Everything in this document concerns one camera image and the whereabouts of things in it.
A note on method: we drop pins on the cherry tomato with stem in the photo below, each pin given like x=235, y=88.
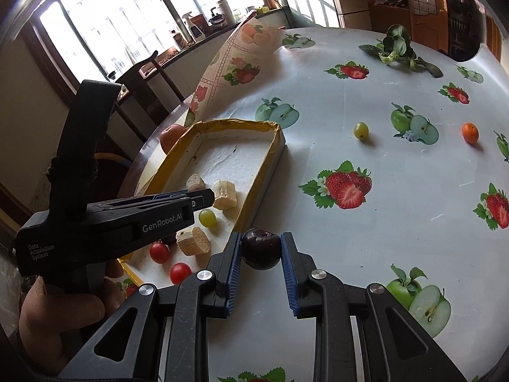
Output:
x=159, y=252

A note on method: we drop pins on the green grape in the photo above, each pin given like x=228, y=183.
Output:
x=207, y=218
x=361, y=131

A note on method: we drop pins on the wooden cabinet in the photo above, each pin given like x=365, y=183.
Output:
x=426, y=20

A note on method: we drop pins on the peach behind tray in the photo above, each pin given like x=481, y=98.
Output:
x=169, y=136

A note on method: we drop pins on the white jar on sill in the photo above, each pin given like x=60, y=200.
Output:
x=226, y=11

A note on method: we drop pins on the dark wooden chair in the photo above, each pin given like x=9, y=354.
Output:
x=150, y=91

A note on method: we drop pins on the fruit-print tablecloth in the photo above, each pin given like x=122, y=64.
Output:
x=414, y=207

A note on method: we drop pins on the small orange tangerine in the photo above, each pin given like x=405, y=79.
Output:
x=470, y=133

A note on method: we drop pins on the round banana slice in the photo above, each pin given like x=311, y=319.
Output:
x=195, y=183

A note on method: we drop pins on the green leafy vegetable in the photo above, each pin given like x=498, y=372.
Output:
x=396, y=47

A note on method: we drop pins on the white yellow-rimmed tray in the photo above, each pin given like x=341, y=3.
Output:
x=245, y=153

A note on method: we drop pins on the person's left hand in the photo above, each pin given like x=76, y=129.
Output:
x=44, y=318

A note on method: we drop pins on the dark plum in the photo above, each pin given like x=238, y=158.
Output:
x=260, y=249

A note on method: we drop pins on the wicker basket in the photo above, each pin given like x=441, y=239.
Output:
x=114, y=158

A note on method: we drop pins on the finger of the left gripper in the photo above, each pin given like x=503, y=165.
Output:
x=165, y=197
x=204, y=200

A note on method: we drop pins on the white spray bottle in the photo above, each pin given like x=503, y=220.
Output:
x=196, y=33

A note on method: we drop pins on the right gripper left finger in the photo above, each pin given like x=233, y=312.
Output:
x=160, y=334

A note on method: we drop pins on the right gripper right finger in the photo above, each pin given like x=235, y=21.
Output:
x=394, y=347

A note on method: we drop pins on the round cherry tomato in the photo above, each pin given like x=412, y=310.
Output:
x=179, y=272

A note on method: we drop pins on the white banana chunk cube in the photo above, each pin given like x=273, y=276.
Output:
x=225, y=195

